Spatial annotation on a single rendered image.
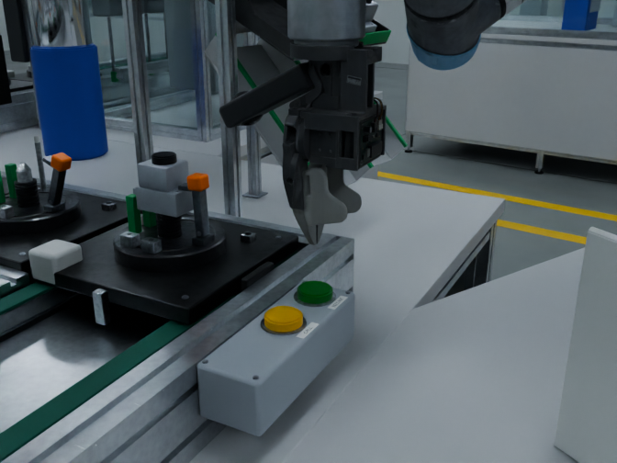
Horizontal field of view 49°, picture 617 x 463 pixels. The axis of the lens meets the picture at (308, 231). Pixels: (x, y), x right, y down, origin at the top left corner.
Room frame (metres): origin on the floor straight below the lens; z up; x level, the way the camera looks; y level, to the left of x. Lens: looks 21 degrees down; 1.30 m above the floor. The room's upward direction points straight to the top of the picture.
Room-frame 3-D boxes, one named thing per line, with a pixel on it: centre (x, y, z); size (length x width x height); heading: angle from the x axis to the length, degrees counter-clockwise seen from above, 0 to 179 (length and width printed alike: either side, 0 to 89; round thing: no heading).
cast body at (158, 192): (0.81, 0.18, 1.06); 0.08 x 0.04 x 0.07; 61
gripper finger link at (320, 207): (0.66, -0.01, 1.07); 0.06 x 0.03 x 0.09; 62
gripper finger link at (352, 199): (0.69, -0.03, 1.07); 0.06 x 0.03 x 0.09; 62
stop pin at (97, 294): (0.69, 0.23, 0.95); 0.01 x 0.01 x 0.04; 62
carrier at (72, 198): (0.92, 0.40, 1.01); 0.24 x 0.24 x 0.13; 62
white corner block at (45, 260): (0.76, 0.31, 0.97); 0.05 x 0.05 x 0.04; 62
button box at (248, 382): (0.62, 0.03, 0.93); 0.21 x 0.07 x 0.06; 152
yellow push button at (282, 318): (0.62, 0.03, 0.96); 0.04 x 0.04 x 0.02
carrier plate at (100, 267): (0.80, 0.18, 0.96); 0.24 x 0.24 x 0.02; 62
